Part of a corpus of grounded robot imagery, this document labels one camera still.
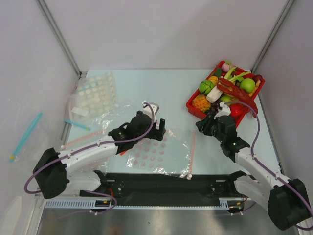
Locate red dotted zip bag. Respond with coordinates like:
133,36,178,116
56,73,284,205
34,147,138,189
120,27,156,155
123,129,196,180

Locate red toy lobster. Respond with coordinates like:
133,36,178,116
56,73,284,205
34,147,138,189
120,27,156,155
217,78,258,117

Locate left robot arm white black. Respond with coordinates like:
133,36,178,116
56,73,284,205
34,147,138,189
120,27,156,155
33,111,166,199

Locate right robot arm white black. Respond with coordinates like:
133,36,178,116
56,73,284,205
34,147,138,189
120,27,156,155
196,115,313,230

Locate blue zipper clear bag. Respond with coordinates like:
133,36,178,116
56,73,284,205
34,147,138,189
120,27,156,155
65,98,138,131

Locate purple toy grapes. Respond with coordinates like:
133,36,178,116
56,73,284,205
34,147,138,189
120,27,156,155
210,101,221,114

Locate orange toy pineapple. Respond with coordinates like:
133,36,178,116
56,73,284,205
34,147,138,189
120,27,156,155
192,94,211,113

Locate red toy pepper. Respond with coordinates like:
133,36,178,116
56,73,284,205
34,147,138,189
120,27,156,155
229,103,244,118

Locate white green toy celery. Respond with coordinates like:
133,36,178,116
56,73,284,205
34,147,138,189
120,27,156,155
206,67,250,103

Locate light green toy pear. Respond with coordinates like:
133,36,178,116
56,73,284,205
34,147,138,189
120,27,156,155
220,95,232,102

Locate red plastic tray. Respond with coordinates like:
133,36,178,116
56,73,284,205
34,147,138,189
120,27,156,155
186,61,265,119

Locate orange toy fruit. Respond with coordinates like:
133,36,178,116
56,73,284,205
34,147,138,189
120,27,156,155
208,76,219,86

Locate green toy apple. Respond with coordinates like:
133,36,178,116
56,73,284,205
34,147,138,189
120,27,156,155
240,78,256,94

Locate pink toy radish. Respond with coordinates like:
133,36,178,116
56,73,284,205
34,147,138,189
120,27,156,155
221,61,233,73

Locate dark red toy plum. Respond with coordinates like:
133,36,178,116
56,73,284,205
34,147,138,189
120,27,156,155
252,74,264,84

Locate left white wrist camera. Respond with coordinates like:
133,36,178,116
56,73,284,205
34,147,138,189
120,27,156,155
142,101,159,119

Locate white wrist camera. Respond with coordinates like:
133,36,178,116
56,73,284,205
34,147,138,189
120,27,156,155
214,101,231,119
142,101,159,119

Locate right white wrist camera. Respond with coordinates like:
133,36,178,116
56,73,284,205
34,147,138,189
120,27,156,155
214,101,231,119

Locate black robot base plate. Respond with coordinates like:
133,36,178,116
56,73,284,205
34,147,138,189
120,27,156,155
79,172,247,208

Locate grey slotted cable duct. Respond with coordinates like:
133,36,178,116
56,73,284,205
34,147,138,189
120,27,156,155
45,199,240,210

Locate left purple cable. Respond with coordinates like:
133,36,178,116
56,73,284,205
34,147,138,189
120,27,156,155
23,102,157,216

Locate purple cable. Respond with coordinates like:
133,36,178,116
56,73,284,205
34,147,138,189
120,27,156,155
224,100,313,231
23,102,157,216

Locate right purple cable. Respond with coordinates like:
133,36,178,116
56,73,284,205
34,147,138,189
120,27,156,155
224,100,313,231

